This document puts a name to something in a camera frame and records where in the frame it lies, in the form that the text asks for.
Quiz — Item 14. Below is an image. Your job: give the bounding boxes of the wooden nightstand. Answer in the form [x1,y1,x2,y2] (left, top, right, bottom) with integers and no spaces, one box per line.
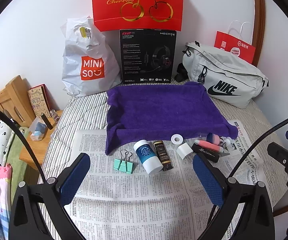
[19,109,65,180]

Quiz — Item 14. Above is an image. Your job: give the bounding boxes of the black stick-shaped object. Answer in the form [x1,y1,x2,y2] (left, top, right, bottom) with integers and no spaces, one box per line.
[41,113,53,131]

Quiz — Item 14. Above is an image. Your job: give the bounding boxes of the black and gold slim box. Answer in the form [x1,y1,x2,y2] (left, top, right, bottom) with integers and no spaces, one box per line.
[153,140,173,172]

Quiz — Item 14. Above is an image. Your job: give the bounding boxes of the green cloth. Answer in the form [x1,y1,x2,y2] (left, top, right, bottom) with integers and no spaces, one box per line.
[8,127,28,167]

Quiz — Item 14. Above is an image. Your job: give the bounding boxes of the brown wooden bed frame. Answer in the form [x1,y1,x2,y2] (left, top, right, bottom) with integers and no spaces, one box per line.
[252,0,288,217]

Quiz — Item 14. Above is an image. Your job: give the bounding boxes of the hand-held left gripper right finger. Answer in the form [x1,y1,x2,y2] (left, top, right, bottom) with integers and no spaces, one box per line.
[193,153,276,240]

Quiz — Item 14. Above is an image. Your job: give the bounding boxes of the white charger plug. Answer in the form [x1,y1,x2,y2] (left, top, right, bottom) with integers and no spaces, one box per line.
[176,143,194,159]

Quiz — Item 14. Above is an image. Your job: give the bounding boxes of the patterned brown notebook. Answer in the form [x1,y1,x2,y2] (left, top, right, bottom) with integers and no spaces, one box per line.
[27,84,52,118]

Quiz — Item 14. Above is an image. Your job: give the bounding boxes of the white and blue bottle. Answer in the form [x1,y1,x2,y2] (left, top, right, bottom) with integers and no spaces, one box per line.
[133,140,163,176]

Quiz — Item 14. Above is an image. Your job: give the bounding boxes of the newspaper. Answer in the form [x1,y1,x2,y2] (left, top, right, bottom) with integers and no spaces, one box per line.
[64,119,262,240]

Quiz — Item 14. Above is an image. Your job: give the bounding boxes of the red gift bag gold cherries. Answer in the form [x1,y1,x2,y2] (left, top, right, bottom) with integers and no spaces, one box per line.
[91,0,184,32]

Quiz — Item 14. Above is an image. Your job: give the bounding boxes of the purple towel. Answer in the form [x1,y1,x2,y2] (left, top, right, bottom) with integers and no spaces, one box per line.
[104,81,238,156]

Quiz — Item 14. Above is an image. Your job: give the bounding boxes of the pink and white pen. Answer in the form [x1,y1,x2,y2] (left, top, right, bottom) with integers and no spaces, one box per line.
[194,140,225,153]

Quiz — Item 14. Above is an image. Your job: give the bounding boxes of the blue and white cube box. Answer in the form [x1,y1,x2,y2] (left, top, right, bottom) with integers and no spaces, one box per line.
[29,117,47,142]

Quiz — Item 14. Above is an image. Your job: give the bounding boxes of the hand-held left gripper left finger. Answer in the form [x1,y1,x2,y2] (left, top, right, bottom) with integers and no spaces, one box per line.
[9,152,90,240]

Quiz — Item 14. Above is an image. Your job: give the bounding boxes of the striped bed sheet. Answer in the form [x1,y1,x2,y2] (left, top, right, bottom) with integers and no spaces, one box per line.
[37,77,288,240]

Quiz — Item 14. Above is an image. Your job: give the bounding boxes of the white tape roll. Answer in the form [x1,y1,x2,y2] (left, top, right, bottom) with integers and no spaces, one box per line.
[171,134,184,148]

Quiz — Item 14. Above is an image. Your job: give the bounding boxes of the green binder clip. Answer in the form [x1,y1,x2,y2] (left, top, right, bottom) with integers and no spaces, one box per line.
[113,149,135,173]

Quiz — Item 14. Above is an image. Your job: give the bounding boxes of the black cable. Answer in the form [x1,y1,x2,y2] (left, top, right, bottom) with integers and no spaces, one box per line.
[0,102,85,240]
[204,112,288,230]

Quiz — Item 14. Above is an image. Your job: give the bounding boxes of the red paper bag white handles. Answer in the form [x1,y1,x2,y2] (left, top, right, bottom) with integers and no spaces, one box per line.
[214,20,256,67]

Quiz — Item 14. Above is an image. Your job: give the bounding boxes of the small white bottle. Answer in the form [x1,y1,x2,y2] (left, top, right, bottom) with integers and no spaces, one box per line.
[220,135,237,146]

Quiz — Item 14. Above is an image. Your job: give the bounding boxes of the black headset box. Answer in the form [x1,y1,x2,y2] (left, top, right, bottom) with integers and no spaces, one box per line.
[119,29,179,85]

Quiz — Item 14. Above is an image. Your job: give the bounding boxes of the white plastic shopping bag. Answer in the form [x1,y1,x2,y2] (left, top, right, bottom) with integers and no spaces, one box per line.
[60,16,122,98]

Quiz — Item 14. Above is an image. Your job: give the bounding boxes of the grey sling bag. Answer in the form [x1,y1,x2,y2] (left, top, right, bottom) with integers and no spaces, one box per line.
[176,41,269,109]

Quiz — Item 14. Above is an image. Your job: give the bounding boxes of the black rectangular case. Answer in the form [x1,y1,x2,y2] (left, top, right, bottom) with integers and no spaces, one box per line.
[191,144,219,163]

